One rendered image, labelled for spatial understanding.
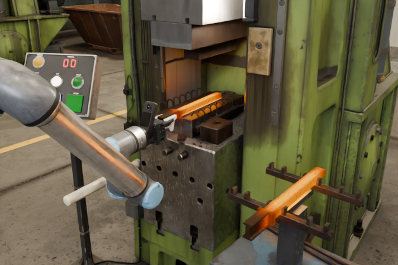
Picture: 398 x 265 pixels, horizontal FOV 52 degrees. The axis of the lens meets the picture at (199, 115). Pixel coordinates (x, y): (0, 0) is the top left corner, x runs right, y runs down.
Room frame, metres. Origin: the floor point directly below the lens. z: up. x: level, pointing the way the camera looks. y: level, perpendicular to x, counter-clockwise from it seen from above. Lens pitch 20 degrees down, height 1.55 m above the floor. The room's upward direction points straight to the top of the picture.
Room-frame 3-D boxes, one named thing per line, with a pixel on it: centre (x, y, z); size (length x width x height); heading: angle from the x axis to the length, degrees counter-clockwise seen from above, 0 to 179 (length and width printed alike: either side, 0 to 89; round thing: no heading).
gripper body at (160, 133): (1.42, 0.18, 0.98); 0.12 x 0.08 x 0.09; 145
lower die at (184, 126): (1.74, -0.01, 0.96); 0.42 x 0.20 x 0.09; 145
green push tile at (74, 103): (1.69, 0.54, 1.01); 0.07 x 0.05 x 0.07; 80
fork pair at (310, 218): (0.96, -0.37, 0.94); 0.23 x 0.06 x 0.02; 139
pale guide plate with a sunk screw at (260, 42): (1.50, -0.22, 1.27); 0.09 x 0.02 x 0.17; 55
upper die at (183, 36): (1.74, -0.01, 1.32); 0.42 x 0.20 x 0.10; 145
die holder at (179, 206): (1.72, -0.06, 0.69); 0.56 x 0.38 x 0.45; 145
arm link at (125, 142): (1.28, 0.28, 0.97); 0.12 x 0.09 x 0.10; 145
